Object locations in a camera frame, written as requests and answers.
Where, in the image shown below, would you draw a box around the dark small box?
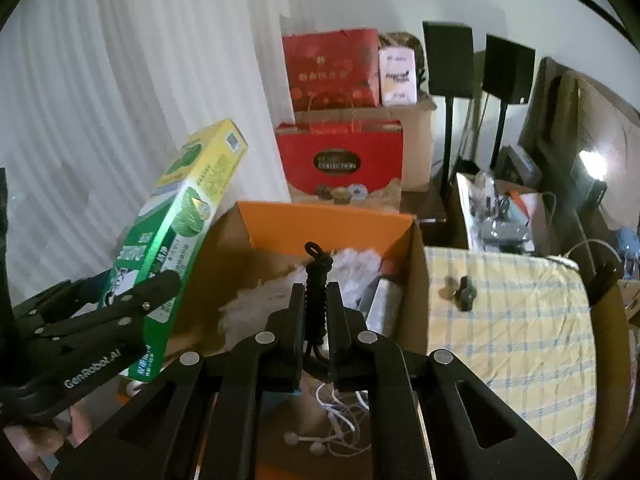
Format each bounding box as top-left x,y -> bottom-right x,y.
495,145 -> 544,187

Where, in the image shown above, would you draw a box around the green yellow carton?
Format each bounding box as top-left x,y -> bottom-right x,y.
102,119 -> 249,378

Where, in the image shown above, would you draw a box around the small lit lamp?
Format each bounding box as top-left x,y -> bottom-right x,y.
577,150 -> 609,182

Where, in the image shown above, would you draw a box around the black star knob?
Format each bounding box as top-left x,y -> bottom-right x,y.
449,275 -> 482,312

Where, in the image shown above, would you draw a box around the small open cardboard box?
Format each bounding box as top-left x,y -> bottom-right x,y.
452,172 -> 557,257

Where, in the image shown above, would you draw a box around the person's left hand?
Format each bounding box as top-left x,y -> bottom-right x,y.
2,402 -> 97,467

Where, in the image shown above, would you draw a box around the white pleated curtain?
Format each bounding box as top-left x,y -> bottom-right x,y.
0,0 -> 296,301

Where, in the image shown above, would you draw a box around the silver white tube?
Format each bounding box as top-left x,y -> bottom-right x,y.
366,274 -> 404,337

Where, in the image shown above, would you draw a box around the orange cardboard box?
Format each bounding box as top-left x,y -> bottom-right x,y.
116,200 -> 432,480

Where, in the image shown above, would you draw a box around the white fluffy duster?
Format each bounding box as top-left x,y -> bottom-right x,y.
220,247 -> 387,356

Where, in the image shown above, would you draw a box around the silver foil bag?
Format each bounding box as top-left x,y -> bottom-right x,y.
470,170 -> 533,242

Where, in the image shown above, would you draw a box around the brown board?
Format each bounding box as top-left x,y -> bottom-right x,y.
585,260 -> 640,480

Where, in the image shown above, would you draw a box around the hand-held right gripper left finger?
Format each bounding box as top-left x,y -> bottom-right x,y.
50,283 -> 308,480

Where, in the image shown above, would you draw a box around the pink package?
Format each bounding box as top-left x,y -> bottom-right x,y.
378,46 -> 418,107

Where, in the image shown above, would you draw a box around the red gift box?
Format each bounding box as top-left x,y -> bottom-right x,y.
281,28 -> 382,112

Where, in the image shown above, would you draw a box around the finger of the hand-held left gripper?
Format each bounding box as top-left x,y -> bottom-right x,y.
0,270 -> 182,412
12,270 -> 113,329

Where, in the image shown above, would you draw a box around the black speaker on stand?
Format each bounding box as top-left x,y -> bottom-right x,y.
481,34 -> 537,172
422,21 -> 475,222

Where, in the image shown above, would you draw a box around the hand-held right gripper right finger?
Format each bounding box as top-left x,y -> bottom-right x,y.
325,281 -> 577,480

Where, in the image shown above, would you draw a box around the red gift bag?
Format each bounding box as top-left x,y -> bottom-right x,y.
274,120 -> 405,211

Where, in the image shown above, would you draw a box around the large brown cardboard box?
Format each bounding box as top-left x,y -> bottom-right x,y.
294,96 -> 437,192

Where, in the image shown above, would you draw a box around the black braided cord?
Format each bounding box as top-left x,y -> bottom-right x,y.
303,241 -> 334,361

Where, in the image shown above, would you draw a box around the white cable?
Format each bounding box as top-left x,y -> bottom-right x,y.
566,238 -> 627,267

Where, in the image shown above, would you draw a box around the brown wooden headboard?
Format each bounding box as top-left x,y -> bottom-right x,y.
517,57 -> 640,261

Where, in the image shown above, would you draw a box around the white wired earphones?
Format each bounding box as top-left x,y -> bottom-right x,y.
282,382 -> 372,458

